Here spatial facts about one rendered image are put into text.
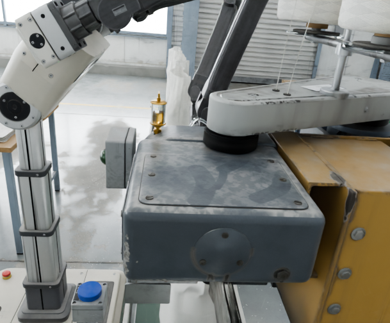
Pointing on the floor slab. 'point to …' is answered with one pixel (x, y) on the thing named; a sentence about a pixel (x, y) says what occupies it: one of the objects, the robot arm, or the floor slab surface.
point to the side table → (6, 149)
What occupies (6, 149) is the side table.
